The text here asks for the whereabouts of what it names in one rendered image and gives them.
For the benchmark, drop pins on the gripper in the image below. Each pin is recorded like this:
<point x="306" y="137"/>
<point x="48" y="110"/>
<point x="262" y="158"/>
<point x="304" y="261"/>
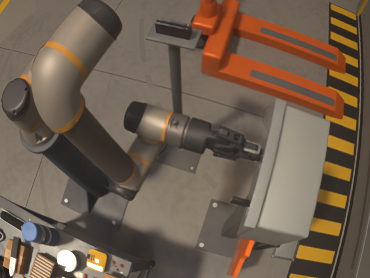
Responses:
<point x="199" y="136"/>

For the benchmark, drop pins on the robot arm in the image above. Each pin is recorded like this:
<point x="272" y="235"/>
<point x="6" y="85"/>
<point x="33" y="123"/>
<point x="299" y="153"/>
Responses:
<point x="60" y="66"/>

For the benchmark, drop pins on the grey key station box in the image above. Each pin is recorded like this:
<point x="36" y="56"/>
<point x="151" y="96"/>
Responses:
<point x="286" y="173"/>

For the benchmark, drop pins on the black key block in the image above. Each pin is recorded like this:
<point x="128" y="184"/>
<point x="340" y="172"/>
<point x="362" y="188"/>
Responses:
<point x="173" y="30"/>

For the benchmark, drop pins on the orange pallet truck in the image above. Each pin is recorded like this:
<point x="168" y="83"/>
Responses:
<point x="246" y="63"/>

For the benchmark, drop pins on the orange bar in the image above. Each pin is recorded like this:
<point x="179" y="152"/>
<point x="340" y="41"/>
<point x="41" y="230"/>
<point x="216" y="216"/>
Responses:
<point x="240" y="258"/>

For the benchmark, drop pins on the grey panel with red dots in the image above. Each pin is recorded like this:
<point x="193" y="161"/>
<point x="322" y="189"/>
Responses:
<point x="120" y="265"/>

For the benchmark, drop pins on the yellow handheld device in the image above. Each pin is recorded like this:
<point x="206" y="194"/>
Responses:
<point x="97" y="261"/>

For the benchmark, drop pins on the dark grey workbench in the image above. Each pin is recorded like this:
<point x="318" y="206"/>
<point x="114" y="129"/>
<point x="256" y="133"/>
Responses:
<point x="66" y="233"/>

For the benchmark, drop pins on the white-lidded jar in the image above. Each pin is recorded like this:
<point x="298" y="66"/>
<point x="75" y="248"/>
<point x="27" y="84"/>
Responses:
<point x="67" y="261"/>

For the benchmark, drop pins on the blue-lidded dark jar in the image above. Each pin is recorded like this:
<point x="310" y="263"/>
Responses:
<point x="36" y="232"/>

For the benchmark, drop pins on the brown striped box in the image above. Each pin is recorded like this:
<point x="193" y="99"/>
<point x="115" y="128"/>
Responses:
<point x="41" y="266"/>

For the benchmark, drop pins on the black flat strip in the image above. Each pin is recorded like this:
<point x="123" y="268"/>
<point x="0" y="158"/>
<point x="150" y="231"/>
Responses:
<point x="10" y="220"/>

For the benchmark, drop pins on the brown wooden box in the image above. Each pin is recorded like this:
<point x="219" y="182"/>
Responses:
<point x="24" y="259"/>
<point x="11" y="250"/>

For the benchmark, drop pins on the grey post stand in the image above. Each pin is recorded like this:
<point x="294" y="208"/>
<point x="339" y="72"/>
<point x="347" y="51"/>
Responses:
<point x="175" y="80"/>

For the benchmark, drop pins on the grey station base plate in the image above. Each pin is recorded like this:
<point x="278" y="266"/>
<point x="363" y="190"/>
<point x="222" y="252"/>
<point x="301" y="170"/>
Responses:
<point x="213" y="230"/>

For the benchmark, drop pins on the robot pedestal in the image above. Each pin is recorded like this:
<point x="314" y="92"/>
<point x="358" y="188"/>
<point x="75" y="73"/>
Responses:
<point x="80" y="170"/>

